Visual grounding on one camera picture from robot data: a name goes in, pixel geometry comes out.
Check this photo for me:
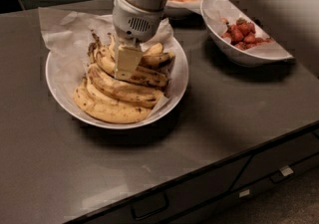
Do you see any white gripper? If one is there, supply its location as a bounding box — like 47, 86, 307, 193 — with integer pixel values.
113, 0, 163, 80

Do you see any spotted banana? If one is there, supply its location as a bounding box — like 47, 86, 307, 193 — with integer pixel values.
88, 32, 168, 88
108, 34, 175, 70
87, 64, 164, 108

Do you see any small back banana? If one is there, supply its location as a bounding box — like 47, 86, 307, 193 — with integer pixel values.
144, 43, 163, 55

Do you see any pale inner banana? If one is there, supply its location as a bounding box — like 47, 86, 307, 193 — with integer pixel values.
84, 77, 128, 106

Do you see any large white banana bowl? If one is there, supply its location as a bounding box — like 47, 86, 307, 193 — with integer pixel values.
45, 14, 189, 130

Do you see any bottom front banana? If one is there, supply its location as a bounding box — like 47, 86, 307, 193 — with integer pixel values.
73, 78, 152, 124

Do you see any white bowl with orange fruit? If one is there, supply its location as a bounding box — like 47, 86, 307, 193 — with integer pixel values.
164, 1, 200, 20

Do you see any white bowl with strawberries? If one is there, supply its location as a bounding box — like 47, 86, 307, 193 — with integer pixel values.
199, 0, 295, 68

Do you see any white paper under bananas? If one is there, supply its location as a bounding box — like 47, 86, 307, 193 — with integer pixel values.
39, 8, 188, 129

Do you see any paper liner under strawberries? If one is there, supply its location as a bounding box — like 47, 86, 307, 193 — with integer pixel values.
202, 0, 295, 61

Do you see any red strawberries pile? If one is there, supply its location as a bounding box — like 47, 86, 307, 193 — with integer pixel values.
221, 18, 273, 51

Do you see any small silver drawer latch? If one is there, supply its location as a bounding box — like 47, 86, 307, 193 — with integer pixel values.
238, 189, 251, 198

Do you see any left dark drawer handle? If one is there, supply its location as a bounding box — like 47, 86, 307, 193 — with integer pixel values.
131, 192, 169, 221

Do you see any right drawer handle with latch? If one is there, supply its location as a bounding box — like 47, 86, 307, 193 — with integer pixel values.
270, 165, 295, 184

